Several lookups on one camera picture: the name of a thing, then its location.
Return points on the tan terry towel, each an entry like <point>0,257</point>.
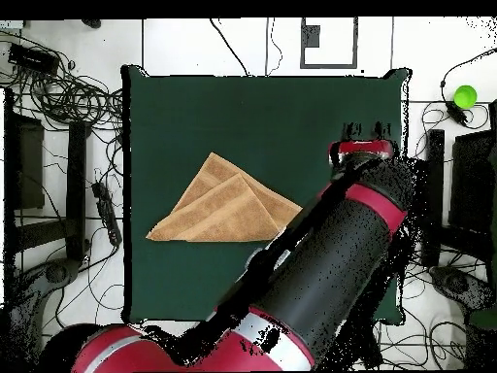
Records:
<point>225,210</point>

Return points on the black power adapter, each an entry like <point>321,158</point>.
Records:
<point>457,113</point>

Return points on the dark green table cloth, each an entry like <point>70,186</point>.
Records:
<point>233,116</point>

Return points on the black electronics box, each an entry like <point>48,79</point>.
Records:
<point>33,58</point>

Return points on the black upright bar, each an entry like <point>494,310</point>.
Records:
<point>76,186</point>
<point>435,194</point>

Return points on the bright green ball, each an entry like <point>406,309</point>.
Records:
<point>465,96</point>

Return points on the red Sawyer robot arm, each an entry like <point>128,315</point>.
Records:
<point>330,252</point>

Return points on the black flat panel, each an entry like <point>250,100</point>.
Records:
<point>471,182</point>
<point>31,163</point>

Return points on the black power strip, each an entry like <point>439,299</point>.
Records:
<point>106,213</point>

